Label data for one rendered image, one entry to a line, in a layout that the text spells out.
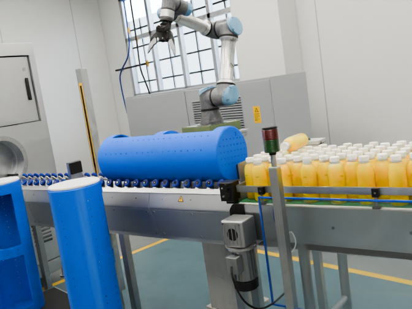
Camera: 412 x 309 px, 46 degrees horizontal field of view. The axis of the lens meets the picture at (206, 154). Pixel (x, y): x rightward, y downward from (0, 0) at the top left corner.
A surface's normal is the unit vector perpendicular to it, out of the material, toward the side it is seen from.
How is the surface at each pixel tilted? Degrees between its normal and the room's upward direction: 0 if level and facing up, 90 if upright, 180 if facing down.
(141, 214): 109
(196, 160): 91
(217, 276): 90
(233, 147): 90
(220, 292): 90
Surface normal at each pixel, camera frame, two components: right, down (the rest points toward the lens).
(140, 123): -0.73, 0.20
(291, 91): 0.67, 0.00
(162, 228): -0.51, 0.51
